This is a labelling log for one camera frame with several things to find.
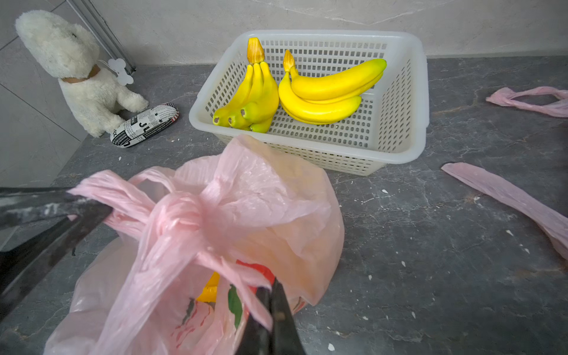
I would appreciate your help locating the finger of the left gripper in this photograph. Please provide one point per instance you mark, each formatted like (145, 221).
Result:
(20, 206)
(23, 267)

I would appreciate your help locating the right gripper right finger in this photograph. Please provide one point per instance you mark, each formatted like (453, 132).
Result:
(284, 339)

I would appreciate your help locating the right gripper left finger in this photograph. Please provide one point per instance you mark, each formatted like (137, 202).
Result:
(256, 338)

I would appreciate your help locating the orange-yellow banana bunch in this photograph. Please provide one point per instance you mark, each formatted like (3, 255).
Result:
(209, 293)

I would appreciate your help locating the pink printed plastic bag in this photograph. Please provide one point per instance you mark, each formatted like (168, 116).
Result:
(252, 214)

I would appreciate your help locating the yellow-green banana bunch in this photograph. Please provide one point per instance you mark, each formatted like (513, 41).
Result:
(256, 101)

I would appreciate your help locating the bright yellow banana bunch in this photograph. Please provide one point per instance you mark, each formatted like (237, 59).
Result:
(329, 99)

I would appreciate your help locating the white teddy bear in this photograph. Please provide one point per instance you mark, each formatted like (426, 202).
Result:
(70, 53)

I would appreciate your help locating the white plastic basket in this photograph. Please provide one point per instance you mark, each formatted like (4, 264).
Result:
(389, 126)

